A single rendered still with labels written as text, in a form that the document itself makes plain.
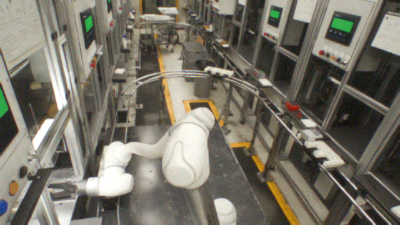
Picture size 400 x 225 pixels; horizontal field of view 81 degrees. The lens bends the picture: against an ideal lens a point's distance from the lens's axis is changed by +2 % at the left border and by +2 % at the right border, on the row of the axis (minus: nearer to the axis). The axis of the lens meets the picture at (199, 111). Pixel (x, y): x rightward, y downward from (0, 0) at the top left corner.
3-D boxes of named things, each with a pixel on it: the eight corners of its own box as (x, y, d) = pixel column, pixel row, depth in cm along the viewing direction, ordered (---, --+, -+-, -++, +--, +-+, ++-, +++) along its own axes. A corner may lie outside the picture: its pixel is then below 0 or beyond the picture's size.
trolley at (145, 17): (145, 55, 605) (144, 15, 556) (139, 49, 646) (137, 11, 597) (175, 52, 646) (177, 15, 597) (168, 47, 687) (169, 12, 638)
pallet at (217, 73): (203, 75, 307) (204, 69, 302) (206, 72, 319) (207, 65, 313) (230, 82, 298) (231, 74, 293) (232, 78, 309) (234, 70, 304)
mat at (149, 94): (178, 133, 325) (178, 132, 325) (134, 135, 312) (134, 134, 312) (157, 34, 813) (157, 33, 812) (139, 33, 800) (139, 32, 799)
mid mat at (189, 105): (229, 132, 338) (229, 131, 338) (192, 134, 326) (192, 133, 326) (212, 99, 422) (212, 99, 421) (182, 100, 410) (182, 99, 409)
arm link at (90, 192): (100, 172, 116) (87, 174, 115) (97, 187, 108) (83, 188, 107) (102, 185, 121) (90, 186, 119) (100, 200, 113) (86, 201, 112)
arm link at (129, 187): (100, 201, 115) (104, 176, 124) (134, 197, 118) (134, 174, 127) (97, 191, 107) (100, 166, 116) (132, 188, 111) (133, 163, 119)
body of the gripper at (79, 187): (90, 187, 118) (70, 189, 116) (87, 175, 114) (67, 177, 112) (87, 199, 112) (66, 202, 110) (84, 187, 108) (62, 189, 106)
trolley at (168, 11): (180, 43, 737) (181, 10, 688) (162, 43, 718) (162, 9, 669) (173, 36, 804) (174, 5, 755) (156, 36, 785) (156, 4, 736)
